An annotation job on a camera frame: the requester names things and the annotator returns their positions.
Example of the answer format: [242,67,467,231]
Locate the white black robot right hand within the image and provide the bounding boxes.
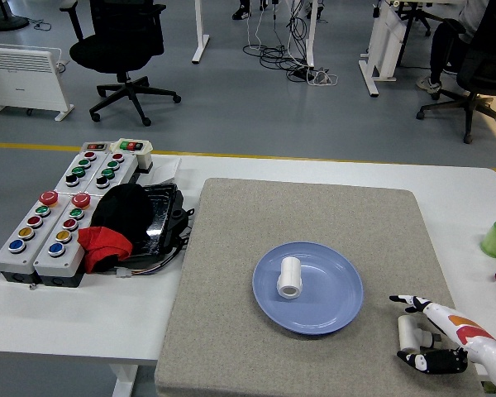
[389,294,496,382]

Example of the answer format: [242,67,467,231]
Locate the white tee pipe fitting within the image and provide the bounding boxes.
[398,314,441,352]

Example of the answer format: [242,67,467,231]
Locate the white straight pipe coupling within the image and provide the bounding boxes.
[276,256,303,299]

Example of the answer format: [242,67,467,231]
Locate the blue round plate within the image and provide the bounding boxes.
[252,242,364,336]

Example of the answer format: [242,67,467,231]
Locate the grey-brown table mat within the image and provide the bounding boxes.
[154,177,487,397]

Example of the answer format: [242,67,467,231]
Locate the seated person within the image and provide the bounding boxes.
[416,0,496,94]

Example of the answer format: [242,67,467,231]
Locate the black plastic tray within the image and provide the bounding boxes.
[127,183,196,265]

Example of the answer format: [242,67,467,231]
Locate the white desk leg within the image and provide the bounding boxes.
[303,0,317,69]
[191,0,211,65]

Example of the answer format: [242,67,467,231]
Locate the white paper sheet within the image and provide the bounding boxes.
[150,157,183,185]

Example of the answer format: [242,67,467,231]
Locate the white table leg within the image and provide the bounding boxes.
[109,363,140,397]

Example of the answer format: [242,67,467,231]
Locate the black cloth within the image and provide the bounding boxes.
[89,184,155,253]

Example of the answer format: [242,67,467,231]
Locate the red cloth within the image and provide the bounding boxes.
[77,225,133,274]

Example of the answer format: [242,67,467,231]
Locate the walking person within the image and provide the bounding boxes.
[231,0,269,21]

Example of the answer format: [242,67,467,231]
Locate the five-button control box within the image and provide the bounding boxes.
[32,193,104,287]
[0,190,74,285]

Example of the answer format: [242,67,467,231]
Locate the white panel heater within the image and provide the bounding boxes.
[0,43,75,122]

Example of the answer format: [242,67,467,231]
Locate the black fan stand base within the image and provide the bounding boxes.
[0,0,30,32]

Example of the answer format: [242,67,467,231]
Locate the white desk frame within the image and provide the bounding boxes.
[358,0,435,98]

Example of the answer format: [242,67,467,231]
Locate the floor cable bundle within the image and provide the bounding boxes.
[242,0,340,88]

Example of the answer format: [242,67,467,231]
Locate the white connector with wires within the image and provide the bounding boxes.
[115,246,184,279]

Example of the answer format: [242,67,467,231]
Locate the white green-red switch box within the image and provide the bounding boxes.
[109,138,155,173]

